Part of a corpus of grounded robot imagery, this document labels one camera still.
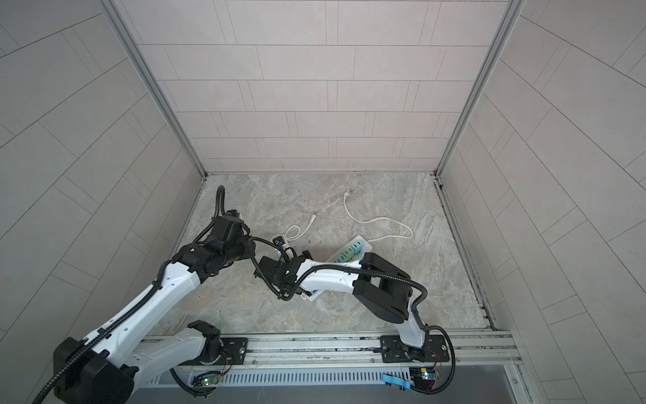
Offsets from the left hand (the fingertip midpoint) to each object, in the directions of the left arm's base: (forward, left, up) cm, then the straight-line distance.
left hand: (257, 241), depth 81 cm
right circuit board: (-35, -50, -12) cm, 62 cm away
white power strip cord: (+15, -37, -11) cm, 42 cm away
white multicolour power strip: (-1, -31, -6) cm, 32 cm away
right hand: (-4, -11, -11) cm, 16 cm away
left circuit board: (-36, +7, -9) cm, 38 cm away
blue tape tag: (-36, -42, -9) cm, 56 cm away
